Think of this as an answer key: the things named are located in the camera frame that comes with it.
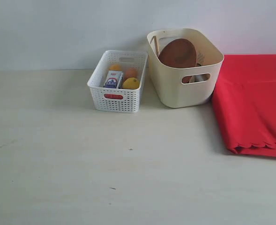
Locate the red grilled sausage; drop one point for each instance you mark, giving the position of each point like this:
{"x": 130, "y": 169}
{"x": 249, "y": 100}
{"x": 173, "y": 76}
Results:
{"x": 113, "y": 96}

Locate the yellow cheese wedge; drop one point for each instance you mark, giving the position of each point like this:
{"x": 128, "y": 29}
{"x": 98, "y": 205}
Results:
{"x": 115, "y": 67}

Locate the brown egg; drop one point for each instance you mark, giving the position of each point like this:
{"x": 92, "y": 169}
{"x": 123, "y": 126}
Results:
{"x": 131, "y": 73}

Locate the white perforated plastic basket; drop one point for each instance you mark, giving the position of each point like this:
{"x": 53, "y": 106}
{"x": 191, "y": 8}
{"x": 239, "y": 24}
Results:
{"x": 131, "y": 98}

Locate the brown round plate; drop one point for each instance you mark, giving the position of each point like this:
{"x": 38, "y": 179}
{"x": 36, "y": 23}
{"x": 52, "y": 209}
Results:
{"x": 179, "y": 53}

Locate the yellow lemon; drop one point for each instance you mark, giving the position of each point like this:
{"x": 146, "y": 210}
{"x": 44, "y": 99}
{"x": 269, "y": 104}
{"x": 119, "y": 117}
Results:
{"x": 131, "y": 83}

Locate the red scalloped table mat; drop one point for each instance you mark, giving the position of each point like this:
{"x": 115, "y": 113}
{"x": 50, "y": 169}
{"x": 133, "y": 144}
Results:
{"x": 244, "y": 103}

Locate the white milk carton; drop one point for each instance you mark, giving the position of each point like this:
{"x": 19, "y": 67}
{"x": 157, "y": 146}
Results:
{"x": 113, "y": 79}

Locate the cream plastic storage bin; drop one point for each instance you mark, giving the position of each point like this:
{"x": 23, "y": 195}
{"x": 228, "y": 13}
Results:
{"x": 172, "y": 84}

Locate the stainless steel cup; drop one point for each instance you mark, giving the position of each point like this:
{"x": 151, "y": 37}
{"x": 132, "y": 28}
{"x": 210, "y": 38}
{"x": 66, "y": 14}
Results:
{"x": 199, "y": 78}

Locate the wooden chopstick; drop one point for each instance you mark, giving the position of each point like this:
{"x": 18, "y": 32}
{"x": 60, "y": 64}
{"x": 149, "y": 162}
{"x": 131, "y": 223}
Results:
{"x": 156, "y": 46}

